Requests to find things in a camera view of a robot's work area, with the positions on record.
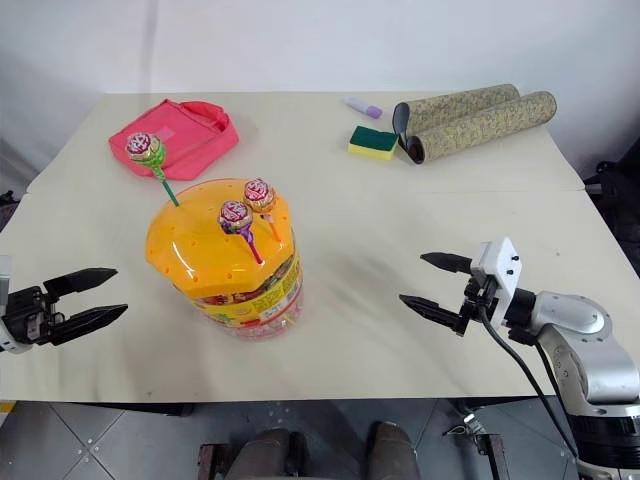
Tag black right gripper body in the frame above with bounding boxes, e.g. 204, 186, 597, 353
453, 272, 500, 337

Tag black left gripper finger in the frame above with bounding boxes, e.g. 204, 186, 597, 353
49, 303, 129, 347
43, 267, 119, 300

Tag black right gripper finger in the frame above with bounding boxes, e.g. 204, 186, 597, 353
398, 293, 462, 332
420, 252, 474, 276

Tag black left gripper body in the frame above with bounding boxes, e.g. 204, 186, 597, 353
2, 285, 58, 348

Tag green stick lollipop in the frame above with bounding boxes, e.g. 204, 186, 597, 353
123, 131, 180, 208

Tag lollipop jar with orange lid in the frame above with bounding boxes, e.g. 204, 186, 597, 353
144, 175, 305, 343

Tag pink stick purple lollipop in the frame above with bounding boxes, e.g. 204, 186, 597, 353
216, 199, 264, 265

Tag orange stick lollipop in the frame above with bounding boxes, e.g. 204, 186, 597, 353
242, 177, 281, 242

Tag black object at table edge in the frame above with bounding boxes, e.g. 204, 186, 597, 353
0, 189, 22, 232

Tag yellow green sponge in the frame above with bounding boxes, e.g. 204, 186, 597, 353
347, 125, 400, 163

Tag rolled patterned mat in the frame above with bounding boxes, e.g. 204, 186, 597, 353
405, 90, 558, 166
391, 83, 522, 145

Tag dark rounded robot foot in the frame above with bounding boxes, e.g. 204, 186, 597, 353
234, 427, 307, 480
367, 420, 420, 480

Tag pink fabric bag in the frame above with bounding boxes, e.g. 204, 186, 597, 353
108, 98, 240, 181

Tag white purple glue stick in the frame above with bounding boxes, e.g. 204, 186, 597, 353
342, 96, 385, 120

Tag black equipment at table edge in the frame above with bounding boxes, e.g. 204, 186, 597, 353
582, 149, 640, 281

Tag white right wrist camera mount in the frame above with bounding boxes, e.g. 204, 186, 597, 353
469, 236, 524, 321

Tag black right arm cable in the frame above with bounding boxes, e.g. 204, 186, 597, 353
478, 279, 581, 459

